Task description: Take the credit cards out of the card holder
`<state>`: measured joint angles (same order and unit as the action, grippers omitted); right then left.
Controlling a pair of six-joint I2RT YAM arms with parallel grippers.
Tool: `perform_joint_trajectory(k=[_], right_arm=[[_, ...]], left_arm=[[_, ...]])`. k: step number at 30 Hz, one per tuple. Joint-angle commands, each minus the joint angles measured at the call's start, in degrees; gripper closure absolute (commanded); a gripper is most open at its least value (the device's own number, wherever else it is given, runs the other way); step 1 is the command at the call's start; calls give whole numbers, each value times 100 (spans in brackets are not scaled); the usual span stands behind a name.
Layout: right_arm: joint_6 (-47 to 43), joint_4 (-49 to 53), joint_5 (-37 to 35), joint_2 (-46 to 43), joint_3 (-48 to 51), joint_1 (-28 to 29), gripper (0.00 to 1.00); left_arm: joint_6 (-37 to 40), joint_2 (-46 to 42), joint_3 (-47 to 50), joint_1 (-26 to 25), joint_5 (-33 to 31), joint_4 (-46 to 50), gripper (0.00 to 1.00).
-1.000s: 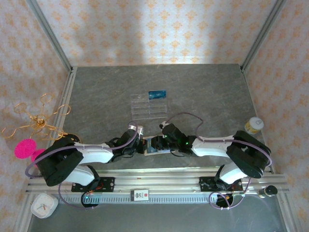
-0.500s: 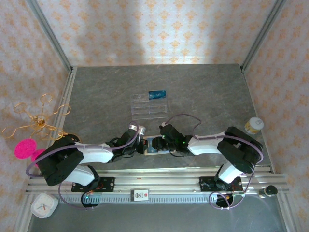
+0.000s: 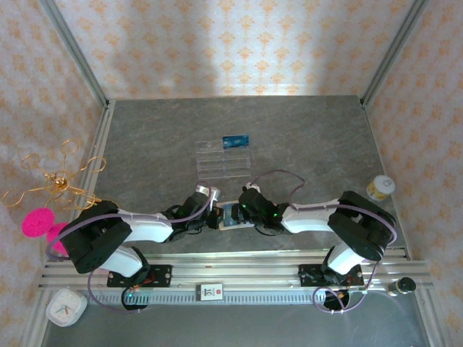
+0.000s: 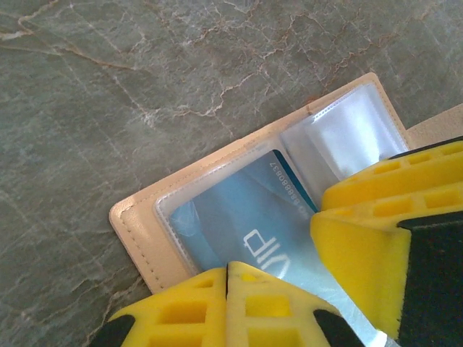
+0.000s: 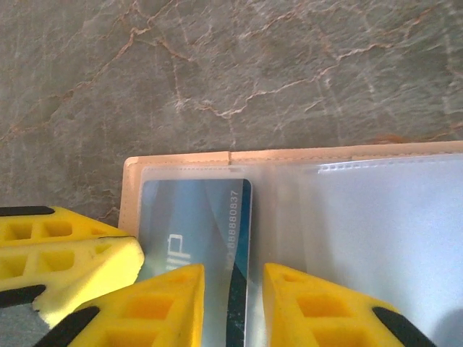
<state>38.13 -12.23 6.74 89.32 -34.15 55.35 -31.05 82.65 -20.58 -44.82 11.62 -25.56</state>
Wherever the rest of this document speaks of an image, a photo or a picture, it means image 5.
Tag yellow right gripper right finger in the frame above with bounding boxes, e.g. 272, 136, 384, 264
263, 262, 439, 347

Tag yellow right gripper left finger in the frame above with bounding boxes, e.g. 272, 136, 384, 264
34, 263, 205, 347

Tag beige card holder clear sleeves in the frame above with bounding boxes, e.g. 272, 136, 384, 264
119, 140, 463, 347

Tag blue VIP card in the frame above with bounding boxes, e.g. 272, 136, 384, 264
139, 178, 253, 347

